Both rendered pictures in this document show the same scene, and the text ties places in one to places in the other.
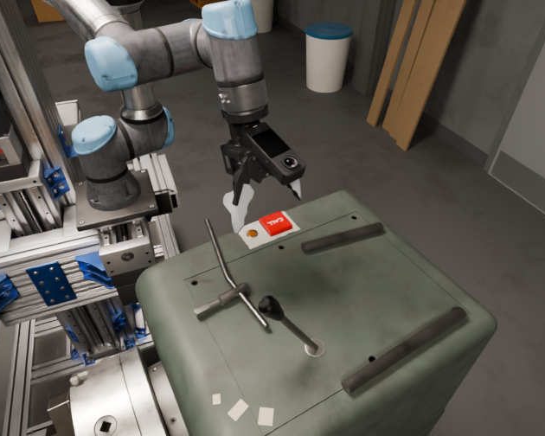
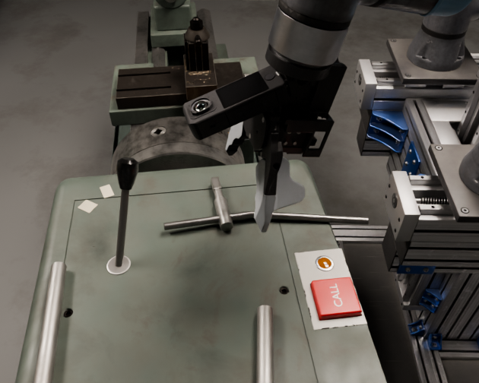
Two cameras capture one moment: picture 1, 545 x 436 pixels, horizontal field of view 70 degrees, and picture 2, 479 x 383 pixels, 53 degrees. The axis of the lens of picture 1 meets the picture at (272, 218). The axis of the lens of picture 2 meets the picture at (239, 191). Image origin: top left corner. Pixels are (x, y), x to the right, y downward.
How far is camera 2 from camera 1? 0.82 m
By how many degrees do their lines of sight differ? 75
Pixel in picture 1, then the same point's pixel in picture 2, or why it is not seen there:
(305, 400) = (77, 237)
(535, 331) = not seen: outside the picture
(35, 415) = (354, 247)
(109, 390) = (184, 134)
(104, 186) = not seen: outside the picture
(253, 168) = not seen: hidden behind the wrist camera
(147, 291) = not seen: hidden behind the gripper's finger
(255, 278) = (242, 244)
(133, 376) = (187, 147)
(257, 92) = (276, 25)
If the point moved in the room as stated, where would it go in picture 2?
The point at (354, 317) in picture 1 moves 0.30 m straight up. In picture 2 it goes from (127, 322) to (74, 163)
